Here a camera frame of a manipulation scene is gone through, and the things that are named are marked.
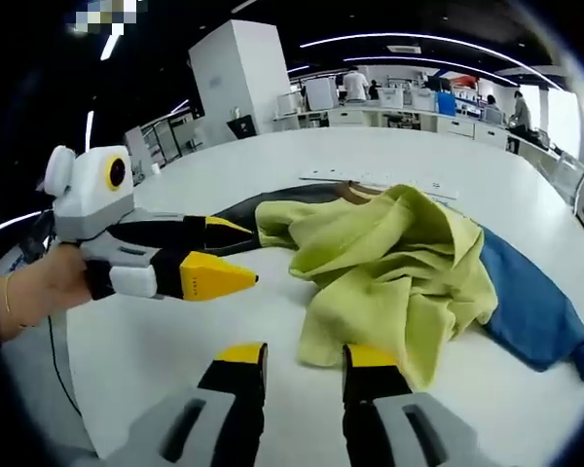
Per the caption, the white box appliance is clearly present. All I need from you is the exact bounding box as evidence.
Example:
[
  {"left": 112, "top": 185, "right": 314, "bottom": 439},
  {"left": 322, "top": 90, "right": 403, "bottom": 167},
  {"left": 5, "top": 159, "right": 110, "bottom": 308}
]
[{"left": 305, "top": 77, "right": 337, "bottom": 112}]

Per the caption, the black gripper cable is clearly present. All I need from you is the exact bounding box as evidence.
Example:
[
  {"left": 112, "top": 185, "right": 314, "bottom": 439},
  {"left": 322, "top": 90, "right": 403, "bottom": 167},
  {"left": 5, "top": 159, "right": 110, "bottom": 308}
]
[{"left": 47, "top": 314, "right": 84, "bottom": 419}]

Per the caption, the person's left hand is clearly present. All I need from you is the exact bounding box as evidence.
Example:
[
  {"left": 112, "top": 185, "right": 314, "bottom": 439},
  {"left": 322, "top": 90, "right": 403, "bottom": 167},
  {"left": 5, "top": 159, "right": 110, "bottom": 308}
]
[{"left": 7, "top": 244, "right": 92, "bottom": 341}]

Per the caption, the white pillar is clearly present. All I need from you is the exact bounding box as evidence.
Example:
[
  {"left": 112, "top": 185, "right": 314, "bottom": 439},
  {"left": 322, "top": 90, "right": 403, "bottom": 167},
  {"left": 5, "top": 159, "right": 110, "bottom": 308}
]
[{"left": 188, "top": 18, "right": 291, "bottom": 147}]

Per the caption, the white cabinet counter row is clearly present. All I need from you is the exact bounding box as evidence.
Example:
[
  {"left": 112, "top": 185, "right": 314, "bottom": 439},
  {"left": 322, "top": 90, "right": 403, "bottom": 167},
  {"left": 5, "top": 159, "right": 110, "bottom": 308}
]
[{"left": 272, "top": 104, "right": 512, "bottom": 147}]

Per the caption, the mesh office chair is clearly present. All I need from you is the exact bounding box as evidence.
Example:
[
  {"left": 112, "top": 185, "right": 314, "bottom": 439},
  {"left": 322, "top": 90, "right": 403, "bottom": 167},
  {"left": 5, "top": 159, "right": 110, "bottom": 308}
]
[{"left": 552, "top": 150, "right": 584, "bottom": 205}]

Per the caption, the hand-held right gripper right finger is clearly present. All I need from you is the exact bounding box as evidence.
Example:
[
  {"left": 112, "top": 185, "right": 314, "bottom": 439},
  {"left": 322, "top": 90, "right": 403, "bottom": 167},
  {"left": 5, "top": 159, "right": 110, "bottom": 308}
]
[{"left": 341, "top": 342, "right": 497, "bottom": 467}]

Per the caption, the blue box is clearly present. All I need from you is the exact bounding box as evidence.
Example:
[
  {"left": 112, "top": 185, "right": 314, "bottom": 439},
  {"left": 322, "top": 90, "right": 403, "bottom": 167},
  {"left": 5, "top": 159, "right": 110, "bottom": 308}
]
[{"left": 435, "top": 90, "right": 457, "bottom": 117}]

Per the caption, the thin gold bracelet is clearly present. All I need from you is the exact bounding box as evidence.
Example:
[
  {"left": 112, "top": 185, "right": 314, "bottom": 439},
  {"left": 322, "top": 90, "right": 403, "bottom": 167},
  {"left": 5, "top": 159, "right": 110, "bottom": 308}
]
[{"left": 3, "top": 271, "right": 30, "bottom": 330}]

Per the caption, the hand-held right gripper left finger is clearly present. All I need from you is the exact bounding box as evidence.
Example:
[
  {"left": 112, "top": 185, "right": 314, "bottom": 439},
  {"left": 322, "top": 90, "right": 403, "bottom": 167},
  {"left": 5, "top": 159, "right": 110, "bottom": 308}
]
[{"left": 96, "top": 341, "right": 269, "bottom": 467}]

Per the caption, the white table socket strip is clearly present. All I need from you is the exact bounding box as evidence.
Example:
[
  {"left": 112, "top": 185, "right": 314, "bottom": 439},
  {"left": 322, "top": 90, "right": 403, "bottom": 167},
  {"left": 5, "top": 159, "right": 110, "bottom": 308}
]
[{"left": 299, "top": 167, "right": 461, "bottom": 200}]

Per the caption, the black floor bin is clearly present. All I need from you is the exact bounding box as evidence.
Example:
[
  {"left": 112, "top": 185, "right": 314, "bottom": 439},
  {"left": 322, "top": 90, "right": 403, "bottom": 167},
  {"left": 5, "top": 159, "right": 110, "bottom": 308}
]
[{"left": 226, "top": 114, "right": 259, "bottom": 141}]

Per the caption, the yellow blue grey garment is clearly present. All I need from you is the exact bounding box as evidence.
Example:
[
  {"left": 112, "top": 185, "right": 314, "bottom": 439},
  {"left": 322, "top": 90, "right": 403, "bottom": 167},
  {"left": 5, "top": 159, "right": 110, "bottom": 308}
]
[{"left": 212, "top": 179, "right": 584, "bottom": 393}]

